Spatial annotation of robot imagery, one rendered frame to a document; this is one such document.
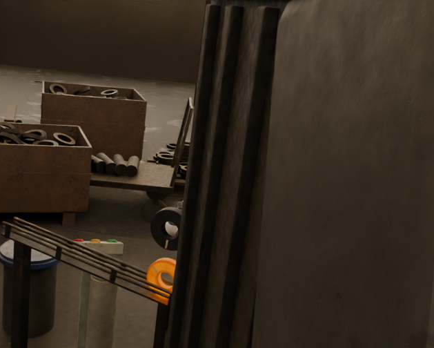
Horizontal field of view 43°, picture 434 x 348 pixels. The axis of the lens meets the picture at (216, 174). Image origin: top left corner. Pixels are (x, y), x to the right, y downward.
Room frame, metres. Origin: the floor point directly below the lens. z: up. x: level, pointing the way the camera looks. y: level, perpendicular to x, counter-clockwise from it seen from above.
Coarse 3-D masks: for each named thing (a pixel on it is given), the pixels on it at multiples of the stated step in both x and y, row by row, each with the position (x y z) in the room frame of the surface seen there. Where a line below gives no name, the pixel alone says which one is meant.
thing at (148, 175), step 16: (192, 112) 4.16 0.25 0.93; (96, 160) 4.28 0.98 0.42; (112, 160) 4.45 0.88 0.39; (128, 160) 4.46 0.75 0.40; (176, 160) 4.16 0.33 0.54; (96, 176) 4.15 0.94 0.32; (112, 176) 4.21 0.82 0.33; (128, 176) 4.25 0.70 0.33; (144, 176) 4.32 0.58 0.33; (160, 176) 4.38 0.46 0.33; (160, 192) 4.10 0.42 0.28; (144, 208) 4.11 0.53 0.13; (160, 208) 4.13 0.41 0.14
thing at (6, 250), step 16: (0, 256) 2.40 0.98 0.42; (32, 256) 2.42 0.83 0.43; (48, 256) 2.44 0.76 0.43; (32, 272) 2.39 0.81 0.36; (48, 272) 2.44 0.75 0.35; (32, 288) 2.39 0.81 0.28; (48, 288) 2.44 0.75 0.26; (32, 304) 2.39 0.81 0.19; (48, 304) 2.45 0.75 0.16; (32, 320) 2.39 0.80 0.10; (48, 320) 2.45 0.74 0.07; (32, 336) 2.39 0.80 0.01
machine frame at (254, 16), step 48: (240, 0) 1.26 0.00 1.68; (288, 0) 0.97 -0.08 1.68; (240, 48) 1.21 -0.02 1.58; (240, 96) 1.16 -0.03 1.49; (192, 144) 1.41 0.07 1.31; (240, 144) 1.02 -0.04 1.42; (192, 192) 1.41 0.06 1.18; (240, 192) 1.00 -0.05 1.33; (192, 240) 1.41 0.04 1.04; (240, 240) 1.01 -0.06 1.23; (192, 288) 1.23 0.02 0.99; (240, 288) 0.99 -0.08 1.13; (192, 336) 1.22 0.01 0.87; (240, 336) 0.95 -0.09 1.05
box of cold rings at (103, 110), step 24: (48, 96) 5.25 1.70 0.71; (72, 96) 5.33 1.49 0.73; (96, 96) 5.58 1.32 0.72; (120, 96) 6.27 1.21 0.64; (48, 120) 5.25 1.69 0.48; (72, 120) 5.33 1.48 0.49; (96, 120) 5.40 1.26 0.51; (120, 120) 5.48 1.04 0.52; (144, 120) 5.57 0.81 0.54; (96, 144) 5.41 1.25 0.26; (120, 144) 5.49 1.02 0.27
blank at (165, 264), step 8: (152, 264) 1.83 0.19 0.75; (160, 264) 1.82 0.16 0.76; (168, 264) 1.81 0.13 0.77; (152, 272) 1.83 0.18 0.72; (160, 272) 1.82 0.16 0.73; (168, 272) 1.81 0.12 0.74; (152, 280) 1.83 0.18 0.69; (160, 280) 1.84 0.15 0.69; (152, 288) 1.83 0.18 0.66; (168, 288) 1.82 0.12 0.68; (160, 296) 1.82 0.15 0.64
